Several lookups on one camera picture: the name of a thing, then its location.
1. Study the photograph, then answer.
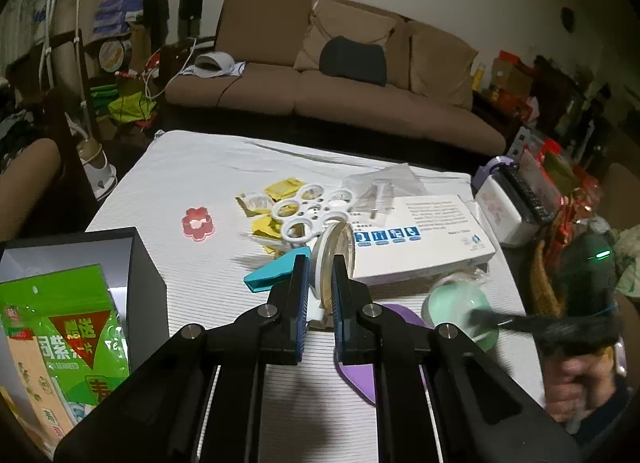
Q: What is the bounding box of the purple plastic lid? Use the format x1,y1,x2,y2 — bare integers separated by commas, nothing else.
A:
332,303,431,406

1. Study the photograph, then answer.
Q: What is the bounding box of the green seaweed snack packet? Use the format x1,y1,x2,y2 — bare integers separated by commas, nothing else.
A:
0,263,132,444

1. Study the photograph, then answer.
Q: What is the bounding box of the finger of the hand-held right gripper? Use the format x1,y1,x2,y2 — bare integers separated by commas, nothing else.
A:
470,310,551,335

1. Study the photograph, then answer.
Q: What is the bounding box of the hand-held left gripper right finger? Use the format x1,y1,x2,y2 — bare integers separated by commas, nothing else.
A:
331,254,583,463

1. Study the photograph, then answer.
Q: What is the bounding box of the pink flower-shaped mold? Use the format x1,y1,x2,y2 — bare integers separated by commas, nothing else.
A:
181,207,216,242

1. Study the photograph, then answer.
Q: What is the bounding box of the teal plastic clip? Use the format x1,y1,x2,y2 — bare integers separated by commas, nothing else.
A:
243,250,311,294

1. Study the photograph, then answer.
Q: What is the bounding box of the white six-ring tray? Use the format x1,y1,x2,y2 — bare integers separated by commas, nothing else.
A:
270,183,357,244

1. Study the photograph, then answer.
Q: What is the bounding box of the white tall rack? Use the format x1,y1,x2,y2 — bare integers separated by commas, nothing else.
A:
40,0,68,94

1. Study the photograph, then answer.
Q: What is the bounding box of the brown armchair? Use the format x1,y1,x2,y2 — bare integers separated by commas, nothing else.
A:
0,138,63,244

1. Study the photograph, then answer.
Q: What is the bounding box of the white container purple handle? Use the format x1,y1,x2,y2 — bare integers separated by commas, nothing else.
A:
472,155,561,249

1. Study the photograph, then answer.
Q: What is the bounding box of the person's right hand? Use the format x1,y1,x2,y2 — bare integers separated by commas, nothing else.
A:
542,348,621,424

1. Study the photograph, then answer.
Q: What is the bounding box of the white cap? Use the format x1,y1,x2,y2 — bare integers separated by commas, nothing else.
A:
194,54,236,78

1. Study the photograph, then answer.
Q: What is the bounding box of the round tin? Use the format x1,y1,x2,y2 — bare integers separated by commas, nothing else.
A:
97,38,132,71

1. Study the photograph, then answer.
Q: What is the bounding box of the pile of snack packets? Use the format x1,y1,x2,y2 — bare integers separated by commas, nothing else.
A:
472,50,640,244

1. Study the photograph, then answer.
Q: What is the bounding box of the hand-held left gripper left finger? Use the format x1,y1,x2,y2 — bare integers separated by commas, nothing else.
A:
52,254,313,463

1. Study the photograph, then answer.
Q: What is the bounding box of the wicker basket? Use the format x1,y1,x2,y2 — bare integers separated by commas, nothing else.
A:
530,238,566,316

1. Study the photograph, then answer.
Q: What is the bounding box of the stack of blue boxes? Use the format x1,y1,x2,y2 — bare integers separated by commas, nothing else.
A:
92,0,146,36

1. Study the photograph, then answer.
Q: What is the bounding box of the brown sofa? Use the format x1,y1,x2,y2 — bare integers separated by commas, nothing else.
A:
165,0,507,156

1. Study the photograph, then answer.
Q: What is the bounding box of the green yellow bag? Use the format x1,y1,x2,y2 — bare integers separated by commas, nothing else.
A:
107,90,158,124

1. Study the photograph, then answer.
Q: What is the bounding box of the black storage container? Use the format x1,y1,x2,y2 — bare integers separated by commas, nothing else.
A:
0,227,170,463

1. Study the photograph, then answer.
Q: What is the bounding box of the white box blue print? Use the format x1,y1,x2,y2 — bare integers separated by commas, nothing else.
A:
345,193,497,288

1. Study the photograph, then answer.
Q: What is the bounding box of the tan sofa cushion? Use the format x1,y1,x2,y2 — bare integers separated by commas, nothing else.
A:
294,0,398,76
387,20,478,108

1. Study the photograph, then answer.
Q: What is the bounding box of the dark sofa cushion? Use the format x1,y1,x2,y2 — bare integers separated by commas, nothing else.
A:
320,36,388,87

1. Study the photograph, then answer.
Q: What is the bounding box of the black remote control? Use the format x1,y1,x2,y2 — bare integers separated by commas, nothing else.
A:
500,165,551,224

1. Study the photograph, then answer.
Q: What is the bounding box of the clear plastic bag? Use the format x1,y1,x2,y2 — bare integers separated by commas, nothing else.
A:
346,163,428,218

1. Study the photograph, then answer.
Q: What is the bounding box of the white cloth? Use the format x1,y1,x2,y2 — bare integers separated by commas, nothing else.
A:
182,63,247,80

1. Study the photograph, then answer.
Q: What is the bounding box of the white tape roll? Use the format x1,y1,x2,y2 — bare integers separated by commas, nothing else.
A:
307,220,357,316

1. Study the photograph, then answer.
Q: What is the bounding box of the mint green bowl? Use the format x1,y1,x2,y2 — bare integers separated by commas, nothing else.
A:
421,279,501,351

